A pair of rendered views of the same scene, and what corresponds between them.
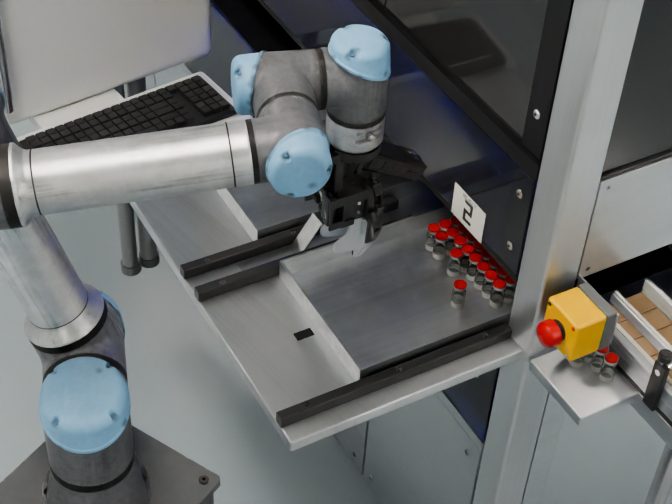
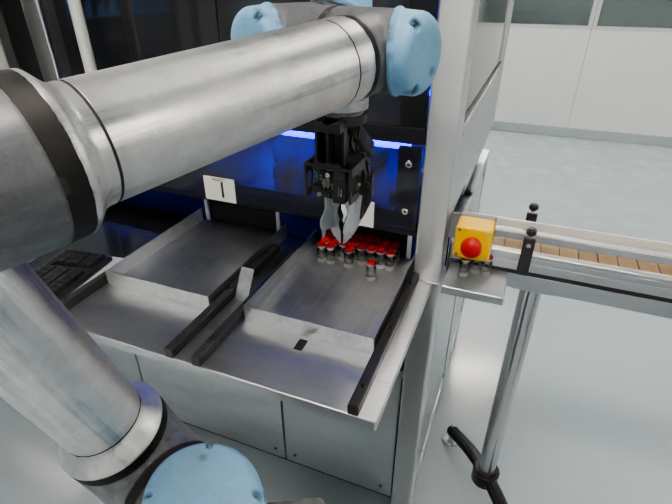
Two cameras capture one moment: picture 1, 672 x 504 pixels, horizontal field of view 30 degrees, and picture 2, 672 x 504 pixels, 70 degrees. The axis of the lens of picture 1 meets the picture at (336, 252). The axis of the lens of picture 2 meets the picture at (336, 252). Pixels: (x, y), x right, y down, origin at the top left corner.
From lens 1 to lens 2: 119 cm
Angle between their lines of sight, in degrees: 32
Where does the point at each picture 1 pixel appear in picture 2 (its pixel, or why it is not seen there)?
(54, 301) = (109, 406)
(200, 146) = (314, 34)
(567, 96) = (449, 51)
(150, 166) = (272, 64)
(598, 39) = not seen: outside the picture
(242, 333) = (256, 369)
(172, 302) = not seen: hidden behind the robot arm
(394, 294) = (330, 292)
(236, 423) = not seen: hidden behind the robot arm
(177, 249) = (148, 342)
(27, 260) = (59, 360)
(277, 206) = (201, 283)
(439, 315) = (368, 289)
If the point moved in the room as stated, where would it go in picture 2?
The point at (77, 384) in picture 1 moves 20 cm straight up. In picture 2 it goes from (189, 489) to (150, 330)
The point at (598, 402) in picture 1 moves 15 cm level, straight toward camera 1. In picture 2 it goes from (499, 286) to (547, 329)
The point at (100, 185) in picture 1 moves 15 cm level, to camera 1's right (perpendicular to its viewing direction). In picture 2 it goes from (215, 103) to (390, 77)
